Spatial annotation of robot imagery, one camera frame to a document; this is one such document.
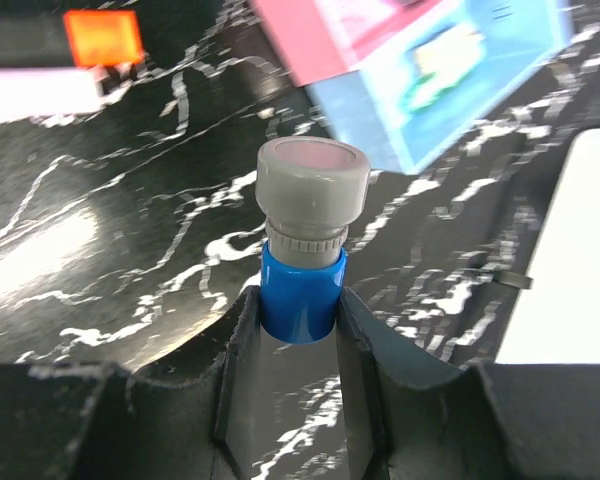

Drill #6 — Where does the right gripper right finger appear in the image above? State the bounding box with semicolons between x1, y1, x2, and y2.
336;289;600;479

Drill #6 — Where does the blue plastic bin right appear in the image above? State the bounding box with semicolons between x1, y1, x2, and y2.
306;1;573;174

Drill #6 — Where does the green stapler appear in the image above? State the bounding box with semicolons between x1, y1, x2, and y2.
405;47;486;112

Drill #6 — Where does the orange capped black highlighter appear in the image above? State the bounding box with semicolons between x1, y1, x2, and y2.
0;10;145;69

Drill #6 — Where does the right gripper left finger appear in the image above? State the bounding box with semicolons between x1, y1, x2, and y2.
0;287;260;479

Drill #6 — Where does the pink plastic bin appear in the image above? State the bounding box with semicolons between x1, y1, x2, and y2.
251;0;439;86

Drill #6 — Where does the white whiteboard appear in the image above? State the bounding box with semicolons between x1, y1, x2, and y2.
496;128;600;364

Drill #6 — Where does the blue capped small bottle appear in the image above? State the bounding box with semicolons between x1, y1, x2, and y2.
255;136;371;344

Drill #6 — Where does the pink highlighter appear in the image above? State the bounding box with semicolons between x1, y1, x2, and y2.
0;67;105;123

